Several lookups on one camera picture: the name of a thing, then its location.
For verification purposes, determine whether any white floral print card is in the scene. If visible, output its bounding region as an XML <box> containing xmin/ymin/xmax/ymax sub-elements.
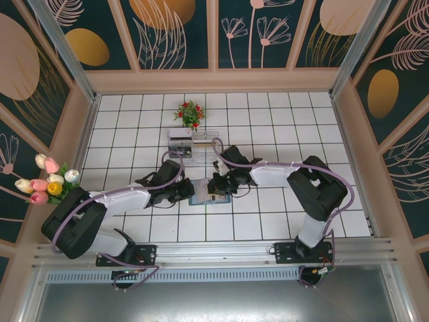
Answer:
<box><xmin>169</xmin><ymin>129</ymin><xmax>193</xmax><ymax>141</ymax></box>
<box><xmin>194</xmin><ymin>179</ymin><xmax>211</xmax><ymax>202</ymax></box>

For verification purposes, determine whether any teal leather card holder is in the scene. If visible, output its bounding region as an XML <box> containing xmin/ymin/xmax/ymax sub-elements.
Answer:
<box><xmin>188</xmin><ymin>178</ymin><xmax>233</xmax><ymax>207</ymax></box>

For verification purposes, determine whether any black card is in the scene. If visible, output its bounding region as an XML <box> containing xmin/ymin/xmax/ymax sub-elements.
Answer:
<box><xmin>168</xmin><ymin>146</ymin><xmax>193</xmax><ymax>158</ymax></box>

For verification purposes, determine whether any clear acrylic organizer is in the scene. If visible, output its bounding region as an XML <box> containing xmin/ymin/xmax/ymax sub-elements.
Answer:
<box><xmin>167</xmin><ymin>129</ymin><xmax>219</xmax><ymax>168</ymax></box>

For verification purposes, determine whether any red flower plant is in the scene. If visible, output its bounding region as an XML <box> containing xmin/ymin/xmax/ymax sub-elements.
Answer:
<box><xmin>173</xmin><ymin>99</ymin><xmax>208</xmax><ymax>132</ymax></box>

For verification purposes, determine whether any tulip bouquet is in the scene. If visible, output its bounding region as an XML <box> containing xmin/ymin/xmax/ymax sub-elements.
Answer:
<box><xmin>15</xmin><ymin>153</ymin><xmax>80</xmax><ymax>205</ymax></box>

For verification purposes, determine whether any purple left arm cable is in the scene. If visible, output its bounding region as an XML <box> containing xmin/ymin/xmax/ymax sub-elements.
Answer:
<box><xmin>52</xmin><ymin>150</ymin><xmax>185</xmax><ymax>292</ymax></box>

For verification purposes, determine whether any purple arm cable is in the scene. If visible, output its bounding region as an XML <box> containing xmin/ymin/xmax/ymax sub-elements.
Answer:
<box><xmin>52</xmin><ymin>150</ymin><xmax>185</xmax><ymax>292</ymax></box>
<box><xmin>212</xmin><ymin>137</ymin><xmax>357</xmax><ymax>288</ymax></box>

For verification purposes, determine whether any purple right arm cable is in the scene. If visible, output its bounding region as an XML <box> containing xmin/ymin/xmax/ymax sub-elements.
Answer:
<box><xmin>212</xmin><ymin>137</ymin><xmax>357</xmax><ymax>288</ymax></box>

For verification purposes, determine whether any aluminium mounting rail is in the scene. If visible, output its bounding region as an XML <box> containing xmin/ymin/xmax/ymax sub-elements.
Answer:
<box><xmin>32</xmin><ymin>237</ymin><xmax>400</xmax><ymax>271</ymax></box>

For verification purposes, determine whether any grey slotted cable duct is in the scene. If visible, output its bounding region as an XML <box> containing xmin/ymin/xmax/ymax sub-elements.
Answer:
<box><xmin>45</xmin><ymin>270</ymin><xmax>302</xmax><ymax>283</ymax></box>

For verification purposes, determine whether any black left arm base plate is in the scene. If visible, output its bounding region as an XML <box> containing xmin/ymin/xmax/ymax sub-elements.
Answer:
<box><xmin>96</xmin><ymin>244</ymin><xmax>158</xmax><ymax>268</ymax></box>

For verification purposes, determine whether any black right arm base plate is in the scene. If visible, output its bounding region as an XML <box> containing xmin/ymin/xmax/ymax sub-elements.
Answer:
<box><xmin>273</xmin><ymin>241</ymin><xmax>335</xmax><ymax>266</ymax></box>

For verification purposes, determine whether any aluminium frame post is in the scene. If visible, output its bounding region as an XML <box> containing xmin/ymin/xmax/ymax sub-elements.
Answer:
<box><xmin>26</xmin><ymin>0</ymin><xmax>101</xmax><ymax>103</ymax></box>
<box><xmin>329</xmin><ymin>0</ymin><xmax>392</xmax><ymax>99</ymax></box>

